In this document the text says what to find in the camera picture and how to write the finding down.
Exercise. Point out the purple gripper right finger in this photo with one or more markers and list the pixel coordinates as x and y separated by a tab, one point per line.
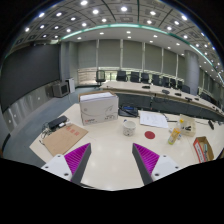
152	166

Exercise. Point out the yellow drink bottle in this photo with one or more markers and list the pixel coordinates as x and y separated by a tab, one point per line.
176	132

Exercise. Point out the grey crt monitor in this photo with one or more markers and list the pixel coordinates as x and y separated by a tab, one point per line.
60	90

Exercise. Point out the black office chair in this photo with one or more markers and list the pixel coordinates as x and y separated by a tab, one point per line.
100	77

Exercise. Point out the small open cardboard box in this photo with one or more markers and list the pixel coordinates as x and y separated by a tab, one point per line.
203	149

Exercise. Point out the red round sticker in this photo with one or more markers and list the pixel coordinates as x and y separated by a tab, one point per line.
149	135

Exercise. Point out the black power adapter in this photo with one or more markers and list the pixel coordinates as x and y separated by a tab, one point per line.
56	122

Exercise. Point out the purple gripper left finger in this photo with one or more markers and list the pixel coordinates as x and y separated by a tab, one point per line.
71	166

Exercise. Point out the white cardboard paper box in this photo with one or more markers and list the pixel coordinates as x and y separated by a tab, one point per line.
98	107

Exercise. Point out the clear plastic bag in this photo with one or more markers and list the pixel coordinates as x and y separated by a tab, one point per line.
188	125

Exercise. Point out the white paper sheets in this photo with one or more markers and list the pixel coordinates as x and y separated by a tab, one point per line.
152	119

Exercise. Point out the white ceramic mug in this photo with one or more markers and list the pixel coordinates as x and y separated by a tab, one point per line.
129	128

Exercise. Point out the long conference desk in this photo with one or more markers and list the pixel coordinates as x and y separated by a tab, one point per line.
161	99

